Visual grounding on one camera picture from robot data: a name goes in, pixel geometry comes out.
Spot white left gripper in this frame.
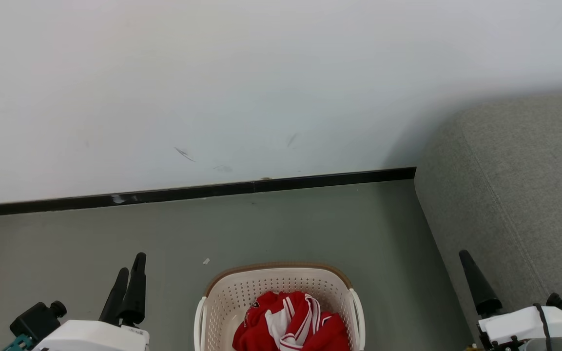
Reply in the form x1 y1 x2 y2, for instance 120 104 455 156
32 252 150 351

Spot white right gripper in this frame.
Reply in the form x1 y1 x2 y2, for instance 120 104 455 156
459 250 562 350

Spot red and white shirt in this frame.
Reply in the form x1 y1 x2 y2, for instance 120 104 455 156
233 291 351 351

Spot grey fabric sofa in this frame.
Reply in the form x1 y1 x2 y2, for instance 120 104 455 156
414 88 562 351

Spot black baseboard strip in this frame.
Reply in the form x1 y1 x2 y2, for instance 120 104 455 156
0 167 417 218

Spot cream perforated laundry basket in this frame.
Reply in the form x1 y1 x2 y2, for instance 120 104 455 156
194 263 366 351

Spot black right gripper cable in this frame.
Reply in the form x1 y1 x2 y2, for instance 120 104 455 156
533 303 553 343

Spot teal camera cable connector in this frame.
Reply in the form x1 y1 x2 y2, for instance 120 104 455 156
2 334 34 351

